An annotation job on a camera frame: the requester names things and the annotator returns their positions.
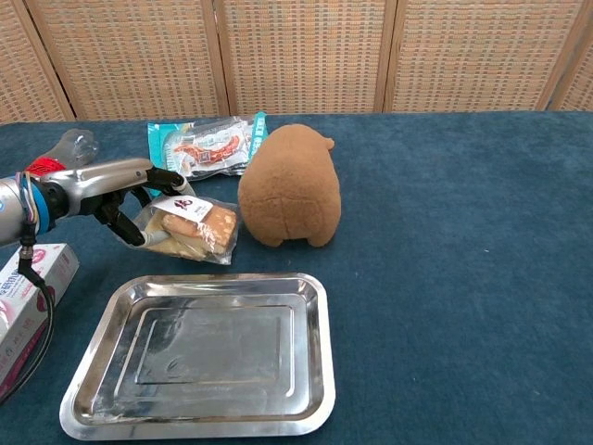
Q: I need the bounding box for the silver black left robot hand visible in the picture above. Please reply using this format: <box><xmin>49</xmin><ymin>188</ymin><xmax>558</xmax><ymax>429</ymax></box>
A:
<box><xmin>32</xmin><ymin>157</ymin><xmax>190</xmax><ymax>248</ymax></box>

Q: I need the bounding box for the bread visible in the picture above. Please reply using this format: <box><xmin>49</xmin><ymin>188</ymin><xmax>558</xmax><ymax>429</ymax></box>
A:
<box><xmin>132</xmin><ymin>194</ymin><xmax>239</xmax><ymax>266</ymax></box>

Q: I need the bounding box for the brown plush toy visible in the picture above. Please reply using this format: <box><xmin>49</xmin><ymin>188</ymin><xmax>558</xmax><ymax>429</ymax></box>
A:
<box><xmin>237</xmin><ymin>123</ymin><xmax>344</xmax><ymax>248</ymax></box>

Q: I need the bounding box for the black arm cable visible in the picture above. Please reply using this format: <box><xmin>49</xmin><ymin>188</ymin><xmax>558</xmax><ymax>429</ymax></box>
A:
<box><xmin>0</xmin><ymin>172</ymin><xmax>56</xmax><ymax>405</ymax></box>

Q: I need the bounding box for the clear plastic bottle red label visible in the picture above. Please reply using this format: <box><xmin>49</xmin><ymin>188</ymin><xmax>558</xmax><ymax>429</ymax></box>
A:
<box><xmin>25</xmin><ymin>129</ymin><xmax>100</xmax><ymax>175</ymax></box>

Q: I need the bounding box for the woven folding screen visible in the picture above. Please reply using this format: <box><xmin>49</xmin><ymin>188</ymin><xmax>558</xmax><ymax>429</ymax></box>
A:
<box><xmin>0</xmin><ymin>0</ymin><xmax>593</xmax><ymax>123</ymax></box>

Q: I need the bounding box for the dark teal tablecloth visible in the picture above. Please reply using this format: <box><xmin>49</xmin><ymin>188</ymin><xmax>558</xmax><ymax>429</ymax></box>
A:
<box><xmin>0</xmin><ymin>109</ymin><xmax>593</xmax><ymax>445</ymax></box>

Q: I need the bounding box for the white pink cardboard box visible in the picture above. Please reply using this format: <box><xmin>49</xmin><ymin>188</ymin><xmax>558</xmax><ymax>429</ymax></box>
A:
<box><xmin>0</xmin><ymin>243</ymin><xmax>81</xmax><ymax>405</ymax></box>

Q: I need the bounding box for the rectangular silver metal tray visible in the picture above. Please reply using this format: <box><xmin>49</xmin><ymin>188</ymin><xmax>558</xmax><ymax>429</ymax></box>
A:
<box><xmin>58</xmin><ymin>272</ymin><xmax>336</xmax><ymax>441</ymax></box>

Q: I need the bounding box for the teal snack packet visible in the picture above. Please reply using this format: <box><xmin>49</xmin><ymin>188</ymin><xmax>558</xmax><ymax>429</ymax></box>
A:
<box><xmin>146</xmin><ymin>111</ymin><xmax>270</xmax><ymax>183</ymax></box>

